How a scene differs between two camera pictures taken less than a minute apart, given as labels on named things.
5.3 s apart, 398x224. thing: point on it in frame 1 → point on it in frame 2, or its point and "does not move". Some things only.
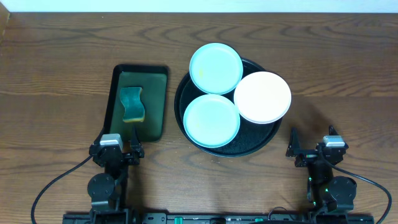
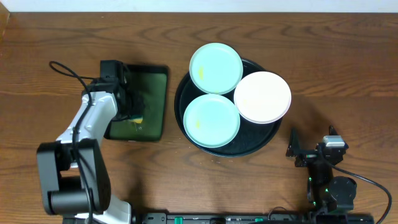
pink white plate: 262,97 does not move
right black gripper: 310,156 does not move
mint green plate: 211,121 does not move
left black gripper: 125,156 → 129,103
